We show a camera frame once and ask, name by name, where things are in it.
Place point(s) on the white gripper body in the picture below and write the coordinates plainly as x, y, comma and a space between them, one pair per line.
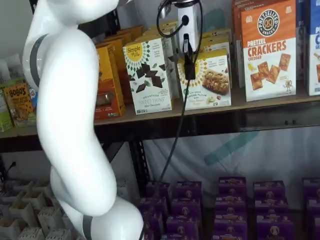
191, 27

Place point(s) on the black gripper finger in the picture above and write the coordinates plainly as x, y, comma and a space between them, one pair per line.
190, 67

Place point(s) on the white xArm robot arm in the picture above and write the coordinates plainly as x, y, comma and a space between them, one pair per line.
67, 100

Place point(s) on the white Simple Mills almond bars box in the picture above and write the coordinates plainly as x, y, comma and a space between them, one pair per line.
210, 82

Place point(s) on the white Simple Mills Sweet Thins box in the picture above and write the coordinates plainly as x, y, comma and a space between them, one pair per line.
150, 75

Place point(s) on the wooden shelf board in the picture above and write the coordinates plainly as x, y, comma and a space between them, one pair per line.
212, 108

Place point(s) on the orange yellow snack box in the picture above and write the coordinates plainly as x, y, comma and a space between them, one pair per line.
120, 50
110, 82
132, 31

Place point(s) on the orange pretzel crackers box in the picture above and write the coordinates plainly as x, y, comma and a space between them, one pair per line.
268, 50

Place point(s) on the blue and white snack box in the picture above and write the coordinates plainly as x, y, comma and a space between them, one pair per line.
302, 45
315, 50

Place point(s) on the purple Annie's pasta box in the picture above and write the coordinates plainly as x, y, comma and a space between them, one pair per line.
230, 227
275, 228
187, 208
268, 191
313, 208
182, 226
188, 191
152, 225
312, 188
158, 191
177, 237
316, 228
271, 207
231, 206
153, 206
232, 187

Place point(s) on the orange Bobo's box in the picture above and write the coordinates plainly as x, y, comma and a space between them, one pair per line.
21, 105

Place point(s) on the green snack box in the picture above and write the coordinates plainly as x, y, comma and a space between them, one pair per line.
5, 112

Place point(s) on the white carton box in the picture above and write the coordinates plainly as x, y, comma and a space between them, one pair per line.
31, 235
58, 235
51, 220

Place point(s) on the white package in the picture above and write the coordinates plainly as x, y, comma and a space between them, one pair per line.
11, 70

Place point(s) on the silver metal wrist mount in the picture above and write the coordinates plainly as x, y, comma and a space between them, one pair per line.
165, 10

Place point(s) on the black metal shelf rack frame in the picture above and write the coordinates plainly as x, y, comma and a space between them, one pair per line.
212, 125

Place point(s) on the black wall plug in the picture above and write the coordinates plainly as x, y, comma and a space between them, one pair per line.
11, 167

